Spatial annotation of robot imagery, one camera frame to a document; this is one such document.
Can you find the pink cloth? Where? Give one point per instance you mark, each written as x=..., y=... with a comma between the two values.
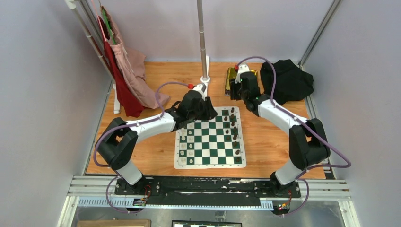
x=130, y=63

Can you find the white stand base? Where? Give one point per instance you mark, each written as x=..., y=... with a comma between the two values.
x=205, y=78

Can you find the metal stand pole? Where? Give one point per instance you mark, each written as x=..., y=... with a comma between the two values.
x=201, y=28

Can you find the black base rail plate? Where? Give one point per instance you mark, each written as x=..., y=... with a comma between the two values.
x=206, y=191

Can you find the green white chess board mat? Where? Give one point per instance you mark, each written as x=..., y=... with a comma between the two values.
x=209, y=148

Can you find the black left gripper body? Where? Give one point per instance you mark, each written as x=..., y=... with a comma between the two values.
x=197, y=114

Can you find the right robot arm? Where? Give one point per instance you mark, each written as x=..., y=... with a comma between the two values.
x=306, y=137

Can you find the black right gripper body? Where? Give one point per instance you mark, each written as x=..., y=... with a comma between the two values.
x=237, y=92

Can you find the white clothes rack pole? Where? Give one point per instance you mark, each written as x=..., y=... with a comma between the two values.
x=85, y=15

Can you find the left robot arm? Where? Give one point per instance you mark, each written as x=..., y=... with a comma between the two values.
x=117, y=143

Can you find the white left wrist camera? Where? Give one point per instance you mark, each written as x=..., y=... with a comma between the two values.
x=202, y=89

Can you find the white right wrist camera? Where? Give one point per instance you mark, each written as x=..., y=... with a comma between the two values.
x=242, y=68

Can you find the decorated gold tin box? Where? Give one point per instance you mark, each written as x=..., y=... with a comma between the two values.
x=234, y=89

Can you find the red cloth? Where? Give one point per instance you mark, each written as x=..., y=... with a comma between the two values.
x=128, y=101

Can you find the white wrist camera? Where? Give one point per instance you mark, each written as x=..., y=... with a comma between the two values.
x=242, y=68
x=202, y=89

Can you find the black cloth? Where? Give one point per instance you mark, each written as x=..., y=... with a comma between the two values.
x=292, y=84

